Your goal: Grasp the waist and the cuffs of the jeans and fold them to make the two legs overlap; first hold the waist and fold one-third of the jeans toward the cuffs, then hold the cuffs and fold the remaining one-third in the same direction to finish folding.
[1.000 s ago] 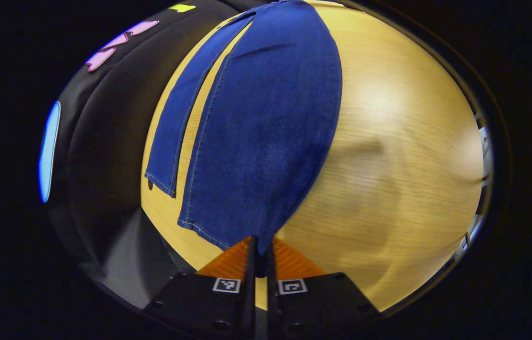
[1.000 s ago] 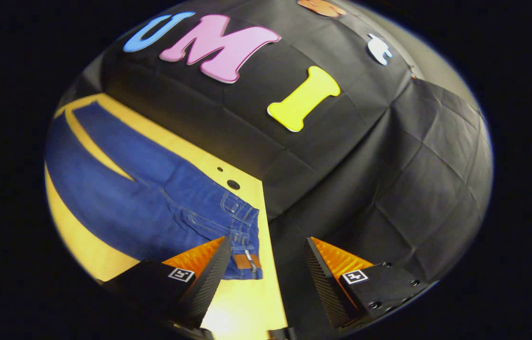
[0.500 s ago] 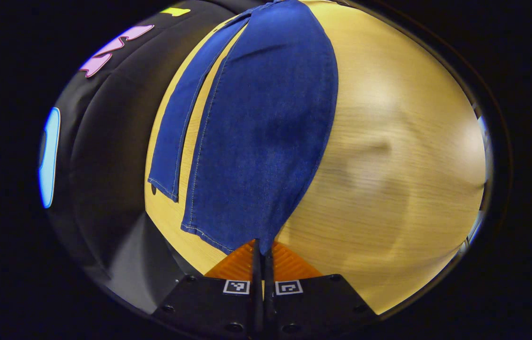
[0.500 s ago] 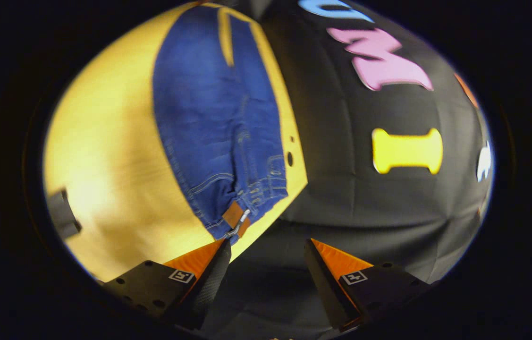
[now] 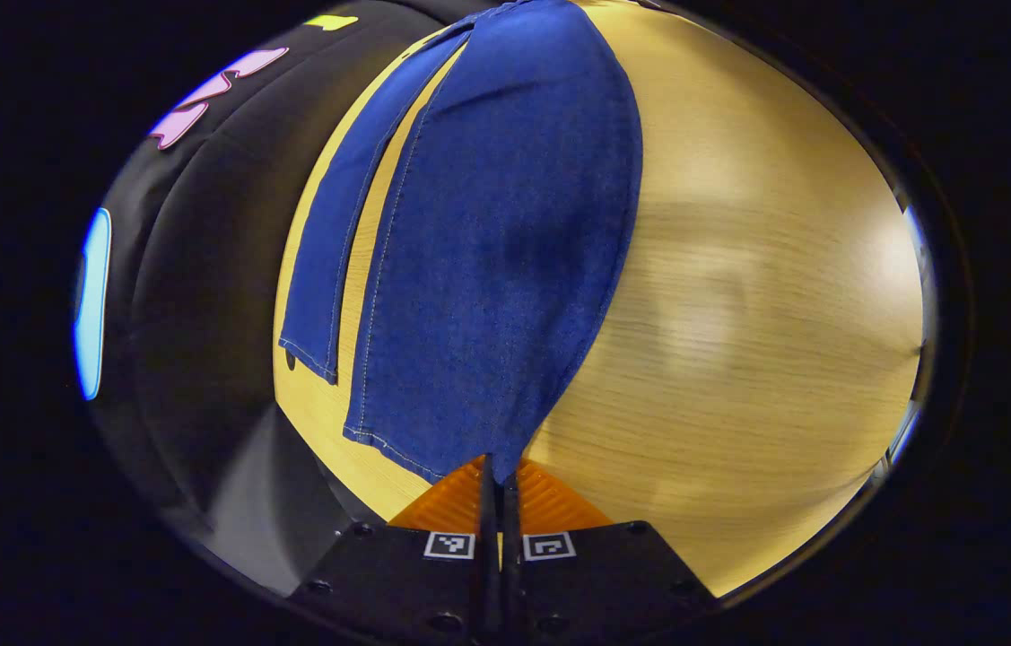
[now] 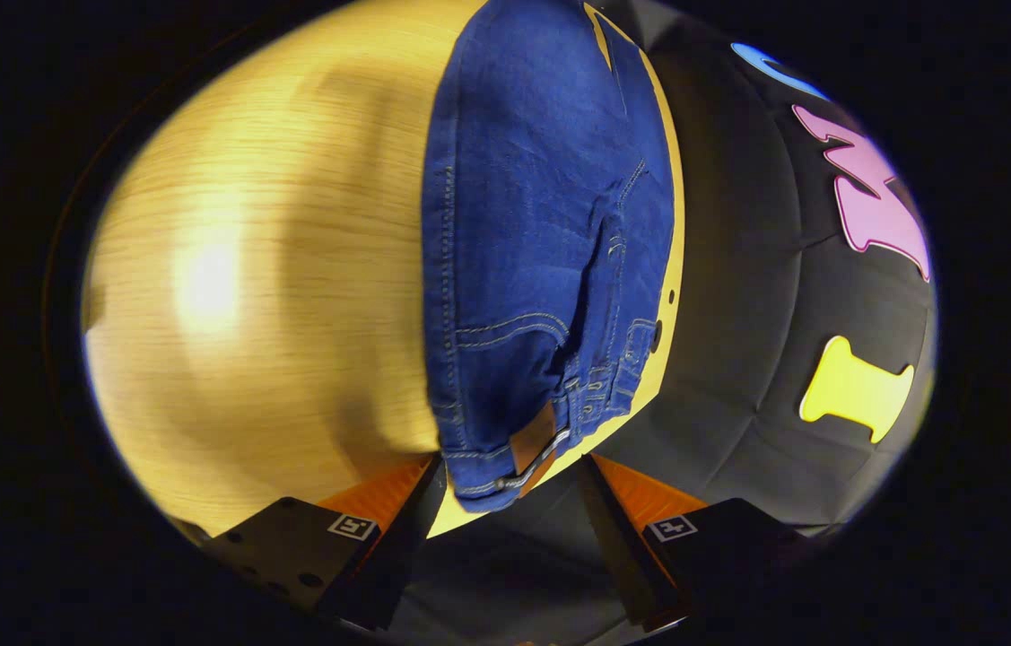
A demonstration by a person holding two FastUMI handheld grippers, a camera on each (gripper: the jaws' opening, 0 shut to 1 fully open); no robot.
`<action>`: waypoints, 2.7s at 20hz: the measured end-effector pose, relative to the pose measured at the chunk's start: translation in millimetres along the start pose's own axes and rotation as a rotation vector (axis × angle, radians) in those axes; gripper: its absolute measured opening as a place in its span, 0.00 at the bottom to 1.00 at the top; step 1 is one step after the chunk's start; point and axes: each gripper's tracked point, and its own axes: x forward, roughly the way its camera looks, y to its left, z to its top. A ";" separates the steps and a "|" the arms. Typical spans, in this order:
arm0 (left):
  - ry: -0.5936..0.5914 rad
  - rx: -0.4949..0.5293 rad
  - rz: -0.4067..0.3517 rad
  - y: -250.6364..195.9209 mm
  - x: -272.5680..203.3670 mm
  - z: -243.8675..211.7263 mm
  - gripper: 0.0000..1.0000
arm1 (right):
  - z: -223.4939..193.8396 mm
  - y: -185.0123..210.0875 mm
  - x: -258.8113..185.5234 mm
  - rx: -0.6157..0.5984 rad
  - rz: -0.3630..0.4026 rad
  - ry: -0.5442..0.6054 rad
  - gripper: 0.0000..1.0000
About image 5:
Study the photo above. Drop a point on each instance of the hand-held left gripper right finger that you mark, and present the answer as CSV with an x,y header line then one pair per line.
x,y
595,583

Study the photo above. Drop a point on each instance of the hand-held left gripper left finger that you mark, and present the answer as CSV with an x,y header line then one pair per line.
x,y
415,583

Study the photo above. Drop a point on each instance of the blue jeans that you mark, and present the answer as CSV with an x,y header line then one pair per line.
x,y
505,224

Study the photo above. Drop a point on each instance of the black backdrop cloth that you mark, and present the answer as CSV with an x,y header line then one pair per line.
x,y
200,269

